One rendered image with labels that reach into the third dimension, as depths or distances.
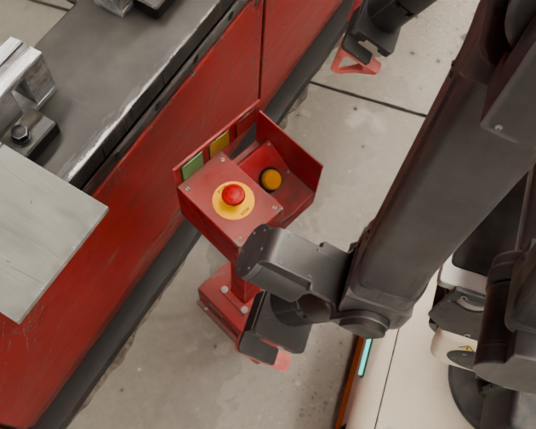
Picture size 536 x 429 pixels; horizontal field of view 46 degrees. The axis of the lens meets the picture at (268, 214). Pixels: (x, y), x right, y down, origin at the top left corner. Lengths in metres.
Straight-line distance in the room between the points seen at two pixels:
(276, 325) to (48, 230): 0.33
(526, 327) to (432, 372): 1.06
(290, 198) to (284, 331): 0.50
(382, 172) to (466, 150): 1.71
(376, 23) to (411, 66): 1.38
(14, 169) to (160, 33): 0.39
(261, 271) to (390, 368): 0.99
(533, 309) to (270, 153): 0.75
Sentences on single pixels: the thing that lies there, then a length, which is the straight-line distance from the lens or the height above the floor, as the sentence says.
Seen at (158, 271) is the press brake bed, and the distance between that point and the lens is 1.81.
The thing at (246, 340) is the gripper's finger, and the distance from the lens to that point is 0.70.
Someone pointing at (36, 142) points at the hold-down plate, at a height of 0.90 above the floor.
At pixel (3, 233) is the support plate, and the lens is 0.86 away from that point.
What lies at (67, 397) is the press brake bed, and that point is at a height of 0.05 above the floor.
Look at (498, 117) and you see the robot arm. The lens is 0.25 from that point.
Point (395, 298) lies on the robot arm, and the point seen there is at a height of 1.28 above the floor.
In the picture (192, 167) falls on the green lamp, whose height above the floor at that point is 0.81.
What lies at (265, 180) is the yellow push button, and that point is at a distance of 1.14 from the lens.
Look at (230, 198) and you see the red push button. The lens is 1.04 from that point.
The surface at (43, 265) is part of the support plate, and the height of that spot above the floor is 1.00.
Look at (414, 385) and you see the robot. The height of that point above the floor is 0.28.
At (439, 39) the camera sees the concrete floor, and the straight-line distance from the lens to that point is 2.38.
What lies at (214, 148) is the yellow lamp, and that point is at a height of 0.81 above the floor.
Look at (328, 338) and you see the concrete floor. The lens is 1.81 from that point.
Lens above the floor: 1.75
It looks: 66 degrees down
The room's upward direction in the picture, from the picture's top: 6 degrees clockwise
